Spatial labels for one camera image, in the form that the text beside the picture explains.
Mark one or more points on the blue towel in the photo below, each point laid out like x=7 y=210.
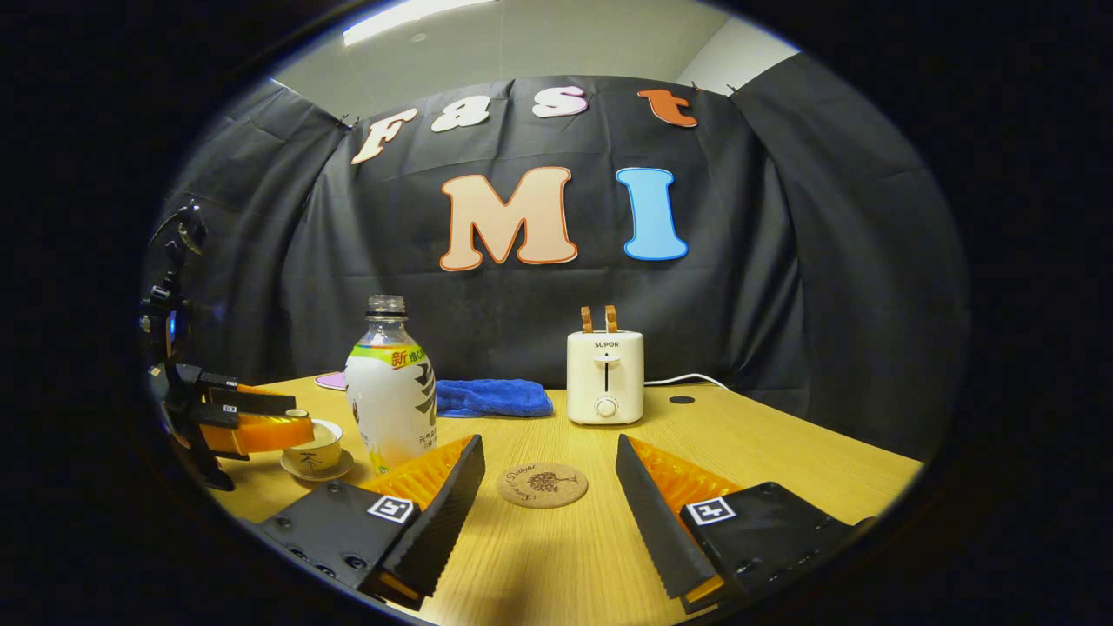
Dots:
x=491 y=398

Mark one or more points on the toast bread slice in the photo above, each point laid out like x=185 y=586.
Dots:
x=587 y=320
x=611 y=318

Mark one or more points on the white saucer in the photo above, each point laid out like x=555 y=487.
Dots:
x=335 y=469

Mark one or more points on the white teacup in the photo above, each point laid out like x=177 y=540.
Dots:
x=317 y=452

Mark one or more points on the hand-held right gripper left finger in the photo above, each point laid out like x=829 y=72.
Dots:
x=439 y=513

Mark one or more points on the round cork coaster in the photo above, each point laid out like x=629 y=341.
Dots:
x=543 y=485

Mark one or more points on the purple paper letter cutout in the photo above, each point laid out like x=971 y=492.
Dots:
x=330 y=381

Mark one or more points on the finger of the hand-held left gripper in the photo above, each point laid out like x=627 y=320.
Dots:
x=261 y=433
x=252 y=402

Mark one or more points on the plastic water bottle white label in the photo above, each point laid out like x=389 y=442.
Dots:
x=387 y=409

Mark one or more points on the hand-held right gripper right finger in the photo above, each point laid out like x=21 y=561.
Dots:
x=652 y=522

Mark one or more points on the black backdrop cloth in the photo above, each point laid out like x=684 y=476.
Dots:
x=783 y=261

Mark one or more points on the white toaster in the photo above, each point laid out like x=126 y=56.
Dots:
x=605 y=378

